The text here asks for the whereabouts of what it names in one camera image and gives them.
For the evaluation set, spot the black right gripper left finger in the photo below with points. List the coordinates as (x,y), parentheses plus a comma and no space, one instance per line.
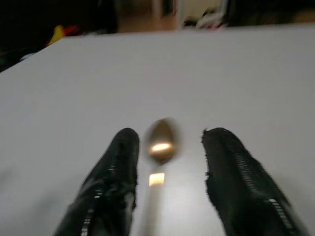
(115,172)

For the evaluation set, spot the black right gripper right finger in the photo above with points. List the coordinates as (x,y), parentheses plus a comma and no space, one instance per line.
(236,184)

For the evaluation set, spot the gold spoon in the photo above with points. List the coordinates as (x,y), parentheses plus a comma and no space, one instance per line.
(161,145)

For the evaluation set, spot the red cloth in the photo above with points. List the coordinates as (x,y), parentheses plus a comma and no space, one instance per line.
(70,30)

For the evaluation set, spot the yellow cloth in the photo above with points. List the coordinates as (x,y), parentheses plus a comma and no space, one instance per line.
(57,34)

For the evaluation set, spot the white cloth pile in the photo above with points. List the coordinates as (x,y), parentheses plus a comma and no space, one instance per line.
(205,20)

